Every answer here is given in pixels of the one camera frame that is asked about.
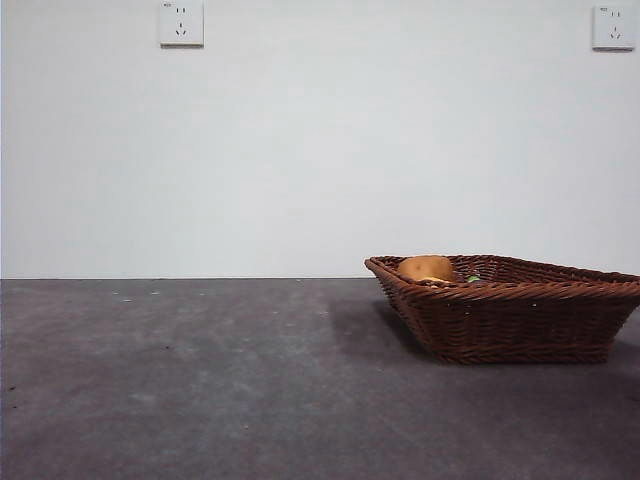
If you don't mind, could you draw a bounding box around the brown potato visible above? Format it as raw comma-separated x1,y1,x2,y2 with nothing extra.
397,254,459,284

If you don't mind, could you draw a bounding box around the brown wicker basket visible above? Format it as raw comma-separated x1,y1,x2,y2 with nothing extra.
364,254,640,365

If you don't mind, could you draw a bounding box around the white wall socket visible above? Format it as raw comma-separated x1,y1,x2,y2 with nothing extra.
159,0,205,49
592,5,637,51

